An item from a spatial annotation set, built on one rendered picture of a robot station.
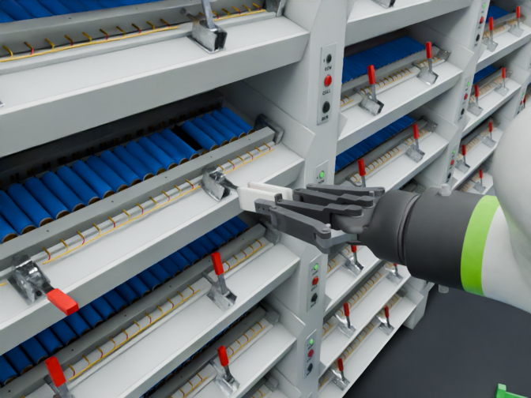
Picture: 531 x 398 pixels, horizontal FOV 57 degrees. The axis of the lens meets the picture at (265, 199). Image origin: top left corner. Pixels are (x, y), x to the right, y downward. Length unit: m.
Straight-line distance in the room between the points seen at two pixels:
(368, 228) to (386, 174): 0.70
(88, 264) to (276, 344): 0.52
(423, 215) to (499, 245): 0.07
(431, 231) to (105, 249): 0.35
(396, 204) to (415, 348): 1.30
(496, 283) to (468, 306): 1.54
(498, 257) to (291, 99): 0.44
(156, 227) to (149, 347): 0.19
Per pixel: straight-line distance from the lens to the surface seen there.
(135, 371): 0.72
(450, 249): 0.46
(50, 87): 0.49
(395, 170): 1.22
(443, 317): 1.92
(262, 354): 0.98
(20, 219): 0.59
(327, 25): 0.77
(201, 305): 0.78
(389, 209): 0.50
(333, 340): 1.29
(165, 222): 0.63
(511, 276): 0.45
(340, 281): 1.16
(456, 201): 0.48
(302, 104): 0.77
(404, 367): 1.71
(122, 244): 0.60
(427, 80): 1.23
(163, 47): 0.59
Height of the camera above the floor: 1.23
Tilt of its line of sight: 29 degrees down
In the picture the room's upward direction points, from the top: straight up
